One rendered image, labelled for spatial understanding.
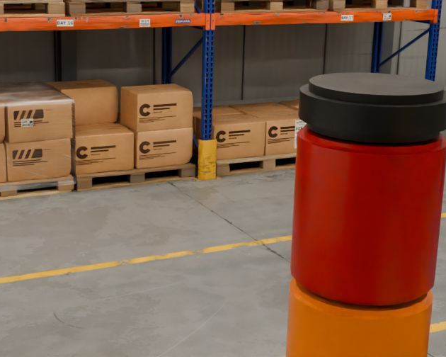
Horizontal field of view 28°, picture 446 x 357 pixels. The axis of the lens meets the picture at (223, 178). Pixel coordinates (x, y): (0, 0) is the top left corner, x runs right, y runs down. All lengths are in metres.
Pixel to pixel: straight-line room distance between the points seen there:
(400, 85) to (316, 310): 0.08
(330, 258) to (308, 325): 0.03
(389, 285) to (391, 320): 0.01
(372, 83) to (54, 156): 7.88
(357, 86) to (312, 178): 0.03
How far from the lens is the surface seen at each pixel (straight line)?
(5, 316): 5.80
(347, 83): 0.29
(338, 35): 10.87
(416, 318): 0.30
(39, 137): 8.08
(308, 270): 0.30
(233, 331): 5.53
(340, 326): 0.30
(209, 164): 8.66
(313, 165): 0.29
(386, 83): 0.30
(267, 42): 10.37
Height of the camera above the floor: 2.39
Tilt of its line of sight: 16 degrees down
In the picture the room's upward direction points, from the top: 2 degrees clockwise
